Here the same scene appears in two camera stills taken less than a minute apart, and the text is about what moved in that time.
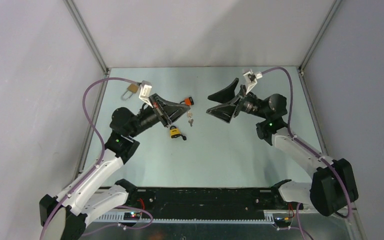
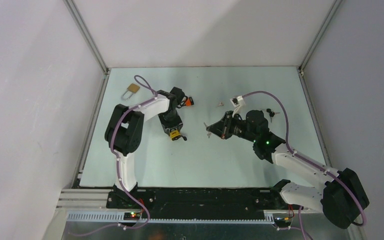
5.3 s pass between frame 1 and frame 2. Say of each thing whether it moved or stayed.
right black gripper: moved
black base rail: stayed
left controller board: stayed
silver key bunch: moved
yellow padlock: stayed
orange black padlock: stayed
